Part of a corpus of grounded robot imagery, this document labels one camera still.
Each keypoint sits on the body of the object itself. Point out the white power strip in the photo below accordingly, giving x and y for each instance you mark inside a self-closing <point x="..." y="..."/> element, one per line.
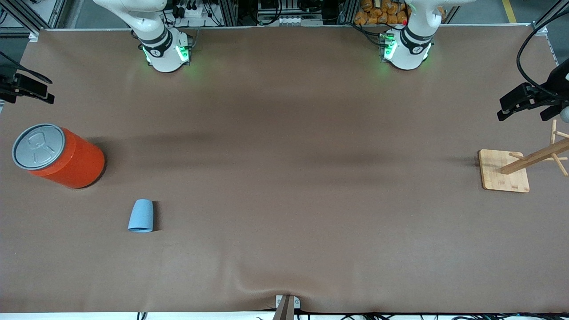
<point x="195" y="12"/>

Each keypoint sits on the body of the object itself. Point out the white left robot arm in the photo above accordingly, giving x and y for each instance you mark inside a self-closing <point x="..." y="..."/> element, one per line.
<point x="406" y="55"/>

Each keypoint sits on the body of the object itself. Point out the light blue plastic cup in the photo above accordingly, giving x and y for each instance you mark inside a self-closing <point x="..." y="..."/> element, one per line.
<point x="141" y="217"/>

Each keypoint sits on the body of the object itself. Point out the orange can with silver lid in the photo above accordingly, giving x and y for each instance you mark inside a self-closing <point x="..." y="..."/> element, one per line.
<point x="66" y="162"/>

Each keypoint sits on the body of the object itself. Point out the brown table cover mat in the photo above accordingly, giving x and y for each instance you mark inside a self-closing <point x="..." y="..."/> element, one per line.
<point x="284" y="111"/>

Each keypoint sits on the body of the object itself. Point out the wooden mug tree stand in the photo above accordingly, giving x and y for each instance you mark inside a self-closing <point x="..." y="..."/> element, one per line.
<point x="502" y="171"/>

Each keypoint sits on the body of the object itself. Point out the metal pole bracket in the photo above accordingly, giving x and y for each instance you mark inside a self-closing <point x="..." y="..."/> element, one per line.
<point x="297" y="303"/>

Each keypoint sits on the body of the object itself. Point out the aluminium frame beam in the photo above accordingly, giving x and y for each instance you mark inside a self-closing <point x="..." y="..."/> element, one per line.
<point x="26" y="15"/>
<point x="549" y="15"/>

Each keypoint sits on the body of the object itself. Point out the pile of orange bread toys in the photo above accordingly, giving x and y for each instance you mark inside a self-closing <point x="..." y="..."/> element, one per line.
<point x="378" y="11"/>

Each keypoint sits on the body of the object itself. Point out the white connector strip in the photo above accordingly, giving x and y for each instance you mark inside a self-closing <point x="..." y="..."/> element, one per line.
<point x="291" y="21"/>

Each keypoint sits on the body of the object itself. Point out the aluminium frame post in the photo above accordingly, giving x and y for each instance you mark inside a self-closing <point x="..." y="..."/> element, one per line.
<point x="226" y="11"/>
<point x="347" y="11"/>

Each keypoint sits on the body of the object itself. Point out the brown camera pole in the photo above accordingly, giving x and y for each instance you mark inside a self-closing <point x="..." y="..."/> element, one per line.
<point x="284" y="311"/>

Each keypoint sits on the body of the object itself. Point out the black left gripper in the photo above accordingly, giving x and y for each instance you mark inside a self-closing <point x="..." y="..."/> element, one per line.
<point x="558" y="83"/>

